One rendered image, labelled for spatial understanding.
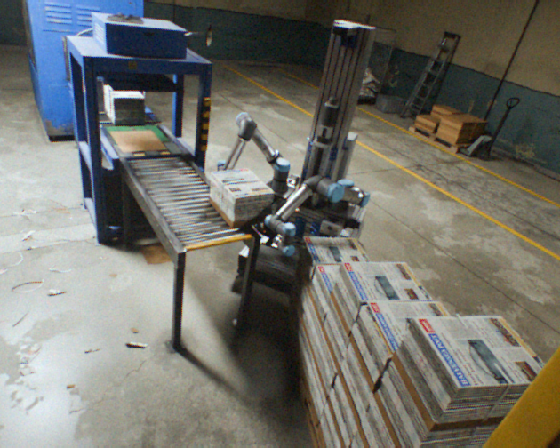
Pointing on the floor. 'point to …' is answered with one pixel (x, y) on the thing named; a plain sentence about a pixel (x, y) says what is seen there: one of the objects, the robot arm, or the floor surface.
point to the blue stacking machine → (47, 23)
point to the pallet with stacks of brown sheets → (449, 127)
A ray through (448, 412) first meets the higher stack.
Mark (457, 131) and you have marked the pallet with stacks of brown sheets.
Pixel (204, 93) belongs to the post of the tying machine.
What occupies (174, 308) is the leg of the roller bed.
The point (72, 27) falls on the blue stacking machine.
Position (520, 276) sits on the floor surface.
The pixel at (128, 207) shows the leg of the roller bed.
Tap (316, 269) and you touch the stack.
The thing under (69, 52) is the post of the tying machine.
